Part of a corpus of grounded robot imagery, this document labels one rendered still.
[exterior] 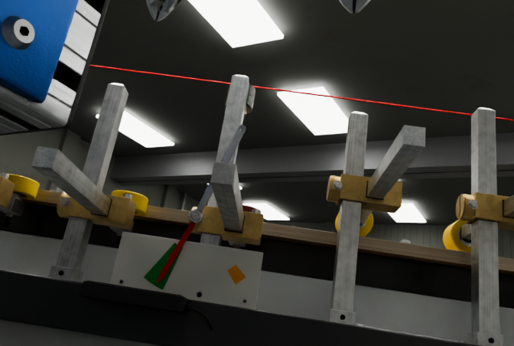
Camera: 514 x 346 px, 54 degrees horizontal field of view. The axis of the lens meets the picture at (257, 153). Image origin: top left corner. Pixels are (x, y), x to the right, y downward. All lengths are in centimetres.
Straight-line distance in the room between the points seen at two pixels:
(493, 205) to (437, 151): 614
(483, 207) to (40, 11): 89
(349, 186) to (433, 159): 617
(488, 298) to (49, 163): 75
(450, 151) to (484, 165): 607
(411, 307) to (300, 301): 24
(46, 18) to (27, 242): 105
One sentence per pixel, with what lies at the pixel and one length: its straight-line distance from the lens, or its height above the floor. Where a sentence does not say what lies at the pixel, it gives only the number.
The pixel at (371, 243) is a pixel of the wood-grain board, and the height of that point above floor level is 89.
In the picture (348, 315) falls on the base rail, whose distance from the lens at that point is 92.
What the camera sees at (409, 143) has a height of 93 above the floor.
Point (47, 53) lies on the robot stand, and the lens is 24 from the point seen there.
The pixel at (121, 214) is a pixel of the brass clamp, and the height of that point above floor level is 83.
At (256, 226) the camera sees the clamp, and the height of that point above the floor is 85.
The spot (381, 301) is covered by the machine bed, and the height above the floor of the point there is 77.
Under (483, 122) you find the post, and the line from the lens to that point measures 109.
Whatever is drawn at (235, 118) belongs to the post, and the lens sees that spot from 101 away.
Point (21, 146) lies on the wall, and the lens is 888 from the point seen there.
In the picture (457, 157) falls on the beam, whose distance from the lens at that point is 708.
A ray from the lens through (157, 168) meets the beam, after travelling 930.
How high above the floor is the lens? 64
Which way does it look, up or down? 21 degrees up
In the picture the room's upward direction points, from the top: 9 degrees clockwise
